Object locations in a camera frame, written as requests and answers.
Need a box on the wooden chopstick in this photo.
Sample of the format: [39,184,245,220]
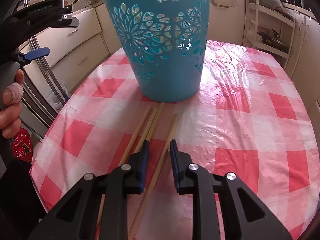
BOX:
[146,102,165,141]
[134,107,158,153]
[95,105,151,239]
[128,113,179,240]

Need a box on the person's left hand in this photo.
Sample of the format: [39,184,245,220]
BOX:
[1,69,24,139]

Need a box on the black frying pan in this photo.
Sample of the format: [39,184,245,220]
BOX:
[65,0,79,8]

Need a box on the teal perforated plastic basket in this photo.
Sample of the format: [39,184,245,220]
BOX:
[104,0,210,103]

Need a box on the red white checkered tablecloth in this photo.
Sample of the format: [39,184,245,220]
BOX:
[30,41,319,239]

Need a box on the white rolling shelf cart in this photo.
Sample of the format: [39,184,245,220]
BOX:
[244,0,296,68]

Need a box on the blue handled mop pole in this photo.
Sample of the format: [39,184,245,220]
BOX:
[23,0,69,106]

